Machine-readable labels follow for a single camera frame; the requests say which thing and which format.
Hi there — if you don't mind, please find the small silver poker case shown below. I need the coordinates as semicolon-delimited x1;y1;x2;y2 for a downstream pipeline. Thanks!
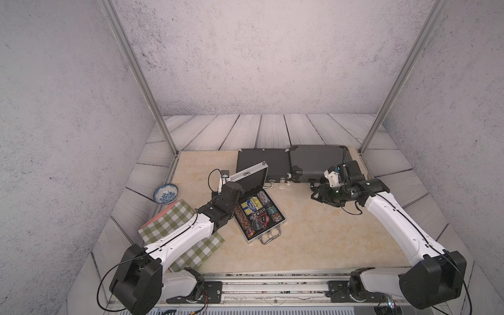
218;161;286;245

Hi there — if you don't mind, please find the large dark grey poker case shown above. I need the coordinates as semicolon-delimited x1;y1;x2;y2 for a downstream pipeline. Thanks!
289;145;352;183

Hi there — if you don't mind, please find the medium black poker case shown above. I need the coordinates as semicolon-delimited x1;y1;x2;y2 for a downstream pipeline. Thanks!
235;148;293;189

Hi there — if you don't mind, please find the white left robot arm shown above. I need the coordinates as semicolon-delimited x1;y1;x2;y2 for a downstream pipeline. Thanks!
109;181;244;314

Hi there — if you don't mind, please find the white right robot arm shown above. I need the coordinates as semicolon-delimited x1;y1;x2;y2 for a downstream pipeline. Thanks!
310;160;469;310

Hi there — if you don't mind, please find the green checkered cloth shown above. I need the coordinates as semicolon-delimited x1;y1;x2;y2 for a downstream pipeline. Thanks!
137;199;225;273

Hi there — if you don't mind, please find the blue white ceramic bowl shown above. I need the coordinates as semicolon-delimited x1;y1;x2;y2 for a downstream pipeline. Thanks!
152;183;179;204

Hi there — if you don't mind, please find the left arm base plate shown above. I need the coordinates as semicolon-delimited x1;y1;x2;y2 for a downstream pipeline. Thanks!
164;281;223;304

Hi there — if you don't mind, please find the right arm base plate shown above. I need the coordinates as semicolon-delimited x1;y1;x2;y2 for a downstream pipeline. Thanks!
325;280;382;303

